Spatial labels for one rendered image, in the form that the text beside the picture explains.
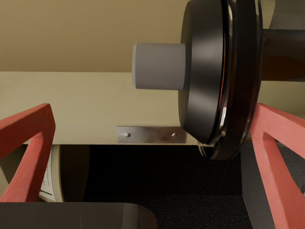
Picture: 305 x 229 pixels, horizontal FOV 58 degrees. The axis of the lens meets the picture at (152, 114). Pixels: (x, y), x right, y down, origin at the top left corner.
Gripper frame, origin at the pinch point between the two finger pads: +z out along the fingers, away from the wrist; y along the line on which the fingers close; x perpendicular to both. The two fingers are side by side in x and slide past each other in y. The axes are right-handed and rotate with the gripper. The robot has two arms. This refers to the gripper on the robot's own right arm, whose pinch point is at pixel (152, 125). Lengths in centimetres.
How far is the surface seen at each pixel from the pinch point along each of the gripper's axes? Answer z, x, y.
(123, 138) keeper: 11.9, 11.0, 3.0
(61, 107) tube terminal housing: 14.6, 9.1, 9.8
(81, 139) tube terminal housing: 12.0, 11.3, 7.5
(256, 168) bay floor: 23.8, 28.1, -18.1
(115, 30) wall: 55, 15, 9
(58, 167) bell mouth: 14.6, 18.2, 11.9
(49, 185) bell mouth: 14.0, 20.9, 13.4
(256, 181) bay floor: 22.2, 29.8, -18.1
